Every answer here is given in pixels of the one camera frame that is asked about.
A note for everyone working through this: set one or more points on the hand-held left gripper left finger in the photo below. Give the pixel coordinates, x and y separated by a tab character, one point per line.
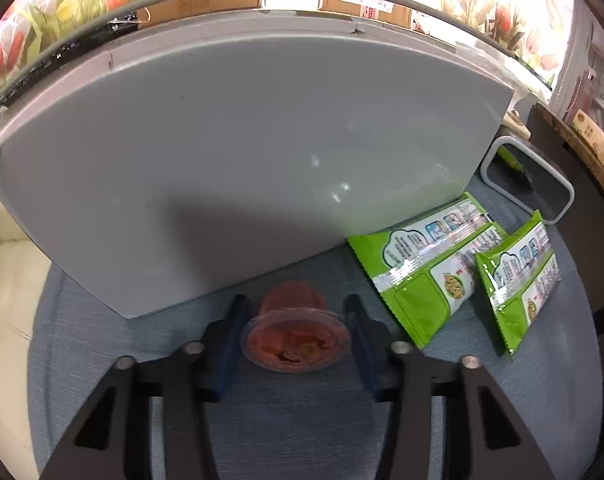
229	345

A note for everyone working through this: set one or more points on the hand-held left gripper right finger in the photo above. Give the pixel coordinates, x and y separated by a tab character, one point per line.
363	347

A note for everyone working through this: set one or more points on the red jelly cup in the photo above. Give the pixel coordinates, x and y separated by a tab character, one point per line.
294	342

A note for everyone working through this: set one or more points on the white rectangular box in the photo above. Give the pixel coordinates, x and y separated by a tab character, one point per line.
232	160

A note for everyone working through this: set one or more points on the large green snack packet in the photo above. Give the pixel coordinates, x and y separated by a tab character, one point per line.
422	300
522	280

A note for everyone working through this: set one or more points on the patterned cream box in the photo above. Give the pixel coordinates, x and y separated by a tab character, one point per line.
599	140

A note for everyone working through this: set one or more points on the cardboard box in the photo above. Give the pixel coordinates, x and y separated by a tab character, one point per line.
362	7
202	5

